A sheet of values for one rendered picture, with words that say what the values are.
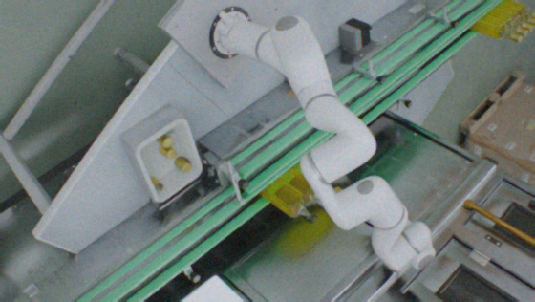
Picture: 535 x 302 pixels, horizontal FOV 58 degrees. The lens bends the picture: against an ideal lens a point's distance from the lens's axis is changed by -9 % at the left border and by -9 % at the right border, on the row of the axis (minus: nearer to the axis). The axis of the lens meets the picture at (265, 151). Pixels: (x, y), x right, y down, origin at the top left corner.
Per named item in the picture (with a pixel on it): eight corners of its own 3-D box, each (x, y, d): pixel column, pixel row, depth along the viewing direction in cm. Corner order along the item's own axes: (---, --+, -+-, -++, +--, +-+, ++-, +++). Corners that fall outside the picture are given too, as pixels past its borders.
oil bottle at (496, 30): (460, 26, 220) (516, 48, 203) (461, 14, 216) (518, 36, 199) (466, 20, 222) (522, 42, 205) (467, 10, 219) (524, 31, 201)
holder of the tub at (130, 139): (148, 201, 160) (161, 214, 155) (118, 135, 141) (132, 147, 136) (191, 170, 167) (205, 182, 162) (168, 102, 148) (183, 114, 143)
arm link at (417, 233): (402, 256, 128) (432, 231, 127) (380, 228, 135) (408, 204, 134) (419, 275, 138) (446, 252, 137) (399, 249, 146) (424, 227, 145)
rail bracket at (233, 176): (222, 192, 160) (248, 213, 153) (209, 153, 149) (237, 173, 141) (229, 186, 162) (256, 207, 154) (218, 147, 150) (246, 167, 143)
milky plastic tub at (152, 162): (143, 191, 156) (158, 205, 151) (118, 136, 141) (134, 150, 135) (188, 159, 163) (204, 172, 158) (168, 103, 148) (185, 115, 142)
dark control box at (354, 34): (338, 44, 189) (356, 52, 184) (337, 26, 183) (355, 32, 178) (353, 34, 192) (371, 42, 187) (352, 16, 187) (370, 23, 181)
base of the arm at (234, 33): (200, 33, 140) (237, 48, 131) (224, -4, 141) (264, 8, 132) (230, 61, 152) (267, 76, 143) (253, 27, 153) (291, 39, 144)
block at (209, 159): (206, 178, 163) (220, 188, 159) (199, 156, 157) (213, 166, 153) (215, 171, 165) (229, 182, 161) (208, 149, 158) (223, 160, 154)
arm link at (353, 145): (288, 113, 118) (305, 160, 108) (339, 80, 114) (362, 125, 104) (316, 144, 127) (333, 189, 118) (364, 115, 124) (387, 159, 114)
